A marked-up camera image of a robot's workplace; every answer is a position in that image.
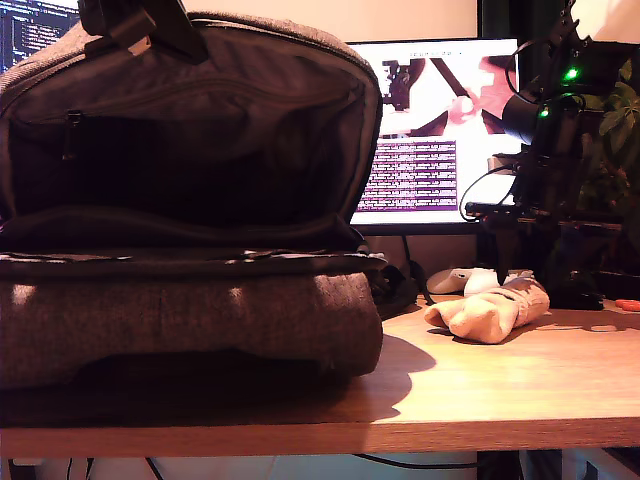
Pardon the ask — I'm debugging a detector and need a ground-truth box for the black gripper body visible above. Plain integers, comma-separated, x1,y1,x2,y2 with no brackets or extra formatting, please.
464,169,624,232

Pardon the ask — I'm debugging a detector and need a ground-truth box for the white oval mouse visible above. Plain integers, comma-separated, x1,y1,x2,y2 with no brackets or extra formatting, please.
425,268,469,296

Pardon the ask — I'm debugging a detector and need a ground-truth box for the black wallet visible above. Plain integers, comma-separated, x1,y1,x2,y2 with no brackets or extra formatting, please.
547,287,605,311

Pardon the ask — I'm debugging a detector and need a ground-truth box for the thick black cable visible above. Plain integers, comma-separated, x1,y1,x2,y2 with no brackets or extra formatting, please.
349,452,481,472

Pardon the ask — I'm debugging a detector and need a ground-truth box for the black monitor cable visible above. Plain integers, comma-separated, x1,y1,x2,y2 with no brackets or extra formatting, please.
401,234,431,307

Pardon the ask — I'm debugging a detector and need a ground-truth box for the monitor with dark code screen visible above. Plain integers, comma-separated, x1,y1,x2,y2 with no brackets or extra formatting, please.
0,0,81,74

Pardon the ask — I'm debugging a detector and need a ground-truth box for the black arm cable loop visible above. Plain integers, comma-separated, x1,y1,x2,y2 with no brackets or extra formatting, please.
504,38,556,101
458,164,524,224

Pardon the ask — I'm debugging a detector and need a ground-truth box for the monitor with white screen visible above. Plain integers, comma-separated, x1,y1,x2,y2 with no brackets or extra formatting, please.
347,38,526,271

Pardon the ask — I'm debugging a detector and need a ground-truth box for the beige pair of socks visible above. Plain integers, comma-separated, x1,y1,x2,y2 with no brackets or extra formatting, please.
423,277,551,345

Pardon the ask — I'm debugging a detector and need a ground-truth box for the green leafy houseplant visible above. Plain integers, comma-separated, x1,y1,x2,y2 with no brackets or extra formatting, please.
574,49,640,281

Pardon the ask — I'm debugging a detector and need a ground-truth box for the grey fabric backpack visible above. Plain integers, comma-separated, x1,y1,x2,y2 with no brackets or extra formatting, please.
0,12,421,396

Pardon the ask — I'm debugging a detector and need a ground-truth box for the dark table leg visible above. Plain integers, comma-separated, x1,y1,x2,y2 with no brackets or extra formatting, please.
476,451,522,480

